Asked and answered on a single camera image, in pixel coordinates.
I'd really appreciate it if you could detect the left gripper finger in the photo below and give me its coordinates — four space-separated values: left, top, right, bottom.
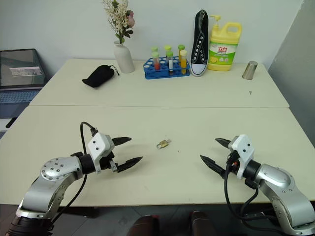
116 156 144 173
111 137 132 146

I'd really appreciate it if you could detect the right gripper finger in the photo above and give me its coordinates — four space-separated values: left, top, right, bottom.
199 154 226 179
215 138 232 149

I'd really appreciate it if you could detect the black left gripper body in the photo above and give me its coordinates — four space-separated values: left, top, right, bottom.
99 151 119 173

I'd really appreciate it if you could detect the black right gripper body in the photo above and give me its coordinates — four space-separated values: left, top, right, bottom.
224 148 241 173

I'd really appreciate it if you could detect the small brass padlock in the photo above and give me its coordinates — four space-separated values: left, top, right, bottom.
156 139 170 150

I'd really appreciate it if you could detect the dark reddish rounded shape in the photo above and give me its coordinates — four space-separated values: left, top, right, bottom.
127 214 161 236
189 210 219 236

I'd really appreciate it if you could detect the metal cup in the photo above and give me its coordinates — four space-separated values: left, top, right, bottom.
241 60 258 81

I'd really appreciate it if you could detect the blue test tube rack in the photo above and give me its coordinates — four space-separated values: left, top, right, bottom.
143 56 191 80

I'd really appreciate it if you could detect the white ceramic vase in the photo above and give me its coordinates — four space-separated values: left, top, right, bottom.
113 40 135 74

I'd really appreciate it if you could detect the green-capped tube red liquid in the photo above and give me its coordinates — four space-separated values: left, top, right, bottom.
151 51 160 71

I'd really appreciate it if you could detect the green-capped tube dark liquid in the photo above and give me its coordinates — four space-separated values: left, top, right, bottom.
165 51 175 76

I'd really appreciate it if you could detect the yellow detergent pump bottle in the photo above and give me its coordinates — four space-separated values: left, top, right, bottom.
207 14 243 72

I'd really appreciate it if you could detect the black canvas sneaker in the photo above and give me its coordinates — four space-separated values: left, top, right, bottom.
190 9 210 77

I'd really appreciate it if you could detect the black flat bar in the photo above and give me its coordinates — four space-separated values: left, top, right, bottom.
5 117 19 129

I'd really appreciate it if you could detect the pink artificial rose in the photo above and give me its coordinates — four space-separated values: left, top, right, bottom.
125 10 136 39

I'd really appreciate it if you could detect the open laptop computer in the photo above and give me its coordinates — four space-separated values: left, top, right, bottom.
0 48 48 119

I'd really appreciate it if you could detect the dried white flower bouquet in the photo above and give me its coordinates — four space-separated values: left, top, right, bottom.
101 0 135 45

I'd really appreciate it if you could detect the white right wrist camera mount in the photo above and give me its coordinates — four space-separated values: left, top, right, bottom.
228 134 254 179

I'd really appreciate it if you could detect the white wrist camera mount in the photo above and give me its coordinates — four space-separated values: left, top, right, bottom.
87 133 115 176
228 134 254 179

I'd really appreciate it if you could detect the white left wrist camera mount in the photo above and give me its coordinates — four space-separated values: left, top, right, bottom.
87 133 115 176

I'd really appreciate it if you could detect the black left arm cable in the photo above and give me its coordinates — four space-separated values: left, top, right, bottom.
50 121 99 223

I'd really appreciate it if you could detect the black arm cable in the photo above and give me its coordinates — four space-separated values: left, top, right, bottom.
50 121 99 223
223 157 279 226

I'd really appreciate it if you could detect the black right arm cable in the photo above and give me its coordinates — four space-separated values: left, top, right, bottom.
223 157 279 226

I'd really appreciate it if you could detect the black drawstring pouch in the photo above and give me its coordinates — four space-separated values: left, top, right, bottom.
82 64 121 89

